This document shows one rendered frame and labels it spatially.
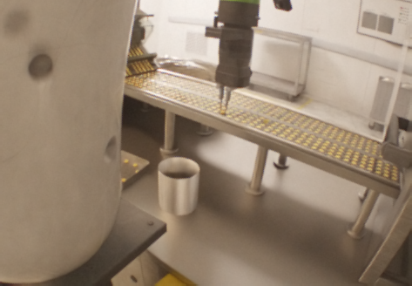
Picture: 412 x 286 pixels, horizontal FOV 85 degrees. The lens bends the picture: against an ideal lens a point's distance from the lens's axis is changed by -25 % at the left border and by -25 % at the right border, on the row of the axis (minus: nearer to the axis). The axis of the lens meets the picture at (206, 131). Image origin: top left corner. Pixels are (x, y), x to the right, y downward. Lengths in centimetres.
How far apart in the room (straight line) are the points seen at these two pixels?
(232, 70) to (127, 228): 41
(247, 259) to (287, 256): 8
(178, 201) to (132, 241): 22
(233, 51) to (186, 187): 29
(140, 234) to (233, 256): 20
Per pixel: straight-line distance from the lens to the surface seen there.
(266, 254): 54
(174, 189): 55
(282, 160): 80
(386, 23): 427
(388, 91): 378
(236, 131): 61
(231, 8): 61
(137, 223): 40
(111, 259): 36
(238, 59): 63
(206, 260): 51
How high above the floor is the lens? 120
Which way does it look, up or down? 25 degrees down
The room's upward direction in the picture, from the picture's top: 5 degrees clockwise
